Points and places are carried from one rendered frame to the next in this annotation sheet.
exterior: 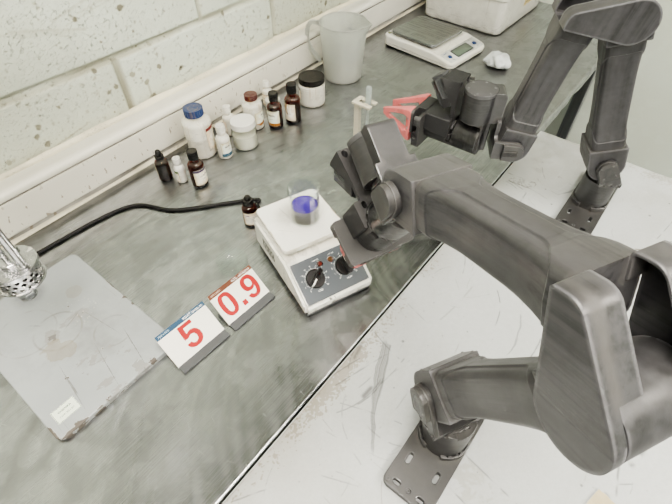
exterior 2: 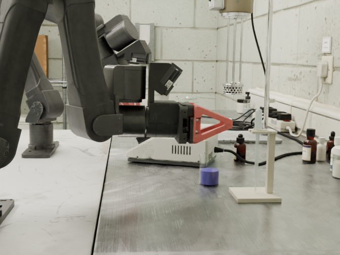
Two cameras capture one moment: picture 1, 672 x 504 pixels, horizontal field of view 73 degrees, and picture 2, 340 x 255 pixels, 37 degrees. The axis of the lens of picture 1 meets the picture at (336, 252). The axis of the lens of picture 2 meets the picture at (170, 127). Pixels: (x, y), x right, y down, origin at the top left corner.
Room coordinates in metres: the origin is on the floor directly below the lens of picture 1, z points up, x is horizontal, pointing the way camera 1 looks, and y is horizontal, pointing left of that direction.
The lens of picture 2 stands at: (1.44, -0.82, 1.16)
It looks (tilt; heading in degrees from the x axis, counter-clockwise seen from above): 8 degrees down; 137
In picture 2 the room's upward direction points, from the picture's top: 1 degrees clockwise
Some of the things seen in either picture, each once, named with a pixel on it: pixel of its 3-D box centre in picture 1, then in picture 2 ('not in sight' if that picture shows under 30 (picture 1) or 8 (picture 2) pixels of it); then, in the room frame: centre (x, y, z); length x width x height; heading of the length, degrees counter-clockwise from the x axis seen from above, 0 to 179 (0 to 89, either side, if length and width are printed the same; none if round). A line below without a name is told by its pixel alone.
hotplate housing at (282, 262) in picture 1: (308, 246); (177, 144); (0.54, 0.05, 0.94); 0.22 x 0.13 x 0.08; 31
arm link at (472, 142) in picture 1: (469, 132); (131, 117); (0.73, -0.25, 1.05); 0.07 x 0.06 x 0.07; 53
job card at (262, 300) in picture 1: (242, 296); not in sight; (0.45, 0.16, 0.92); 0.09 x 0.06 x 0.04; 139
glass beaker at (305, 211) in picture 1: (303, 203); (185, 111); (0.56, 0.05, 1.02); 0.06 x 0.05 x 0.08; 137
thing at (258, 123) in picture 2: not in sight; (258, 121); (0.88, -0.07, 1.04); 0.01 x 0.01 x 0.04; 53
